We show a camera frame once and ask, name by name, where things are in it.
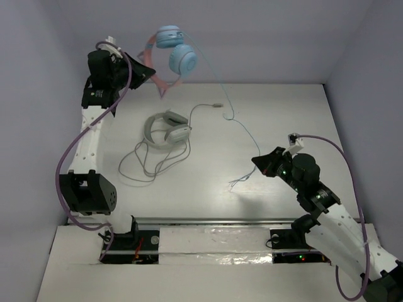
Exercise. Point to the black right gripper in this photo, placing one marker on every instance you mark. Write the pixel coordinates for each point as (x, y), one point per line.
(266, 163)

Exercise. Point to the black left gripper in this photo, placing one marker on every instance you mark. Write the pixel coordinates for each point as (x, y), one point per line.
(128, 73)

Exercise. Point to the pink blue cat-ear headphones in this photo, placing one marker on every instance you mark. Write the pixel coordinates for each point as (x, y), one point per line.
(182, 60)

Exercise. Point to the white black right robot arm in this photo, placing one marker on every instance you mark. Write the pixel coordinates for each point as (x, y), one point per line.
(328, 227)

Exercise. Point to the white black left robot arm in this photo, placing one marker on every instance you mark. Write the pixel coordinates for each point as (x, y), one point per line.
(81, 187)

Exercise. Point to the grey white headphones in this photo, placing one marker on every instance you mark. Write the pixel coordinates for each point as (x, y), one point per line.
(178, 130)

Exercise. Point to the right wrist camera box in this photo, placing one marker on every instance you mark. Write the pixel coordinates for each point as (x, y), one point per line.
(296, 144)

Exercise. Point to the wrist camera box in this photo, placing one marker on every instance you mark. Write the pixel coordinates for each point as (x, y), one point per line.
(110, 46)
(296, 144)

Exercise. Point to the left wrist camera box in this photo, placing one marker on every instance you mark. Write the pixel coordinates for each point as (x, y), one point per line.
(110, 46)

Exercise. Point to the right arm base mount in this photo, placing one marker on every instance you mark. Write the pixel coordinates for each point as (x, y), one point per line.
(289, 248)

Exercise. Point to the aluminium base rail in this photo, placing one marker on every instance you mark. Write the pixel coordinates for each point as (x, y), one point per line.
(194, 221)

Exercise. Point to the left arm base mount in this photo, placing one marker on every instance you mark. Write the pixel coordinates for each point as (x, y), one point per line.
(138, 246)

